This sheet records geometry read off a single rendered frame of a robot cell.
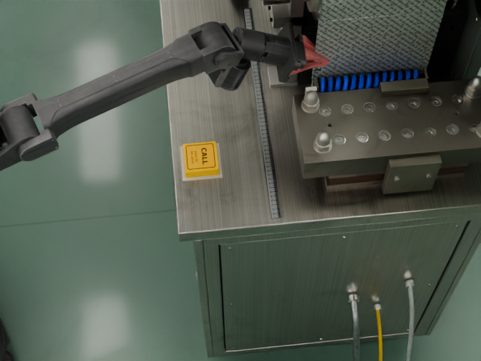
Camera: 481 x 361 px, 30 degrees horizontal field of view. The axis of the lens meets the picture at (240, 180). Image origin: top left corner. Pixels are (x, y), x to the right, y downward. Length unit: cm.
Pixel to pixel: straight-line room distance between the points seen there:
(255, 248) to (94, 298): 94
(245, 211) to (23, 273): 115
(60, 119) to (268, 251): 57
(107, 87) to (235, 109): 41
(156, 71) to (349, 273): 74
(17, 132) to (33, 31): 170
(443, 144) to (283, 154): 33
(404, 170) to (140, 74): 54
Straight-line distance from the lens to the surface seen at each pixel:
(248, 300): 217
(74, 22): 329
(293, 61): 171
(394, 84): 182
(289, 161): 187
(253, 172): 185
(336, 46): 176
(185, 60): 162
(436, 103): 184
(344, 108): 180
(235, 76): 173
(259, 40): 169
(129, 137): 298
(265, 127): 191
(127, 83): 161
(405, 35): 177
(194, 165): 184
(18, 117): 162
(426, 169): 178
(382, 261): 206
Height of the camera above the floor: 251
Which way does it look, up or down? 61 degrees down
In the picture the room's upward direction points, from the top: straight up
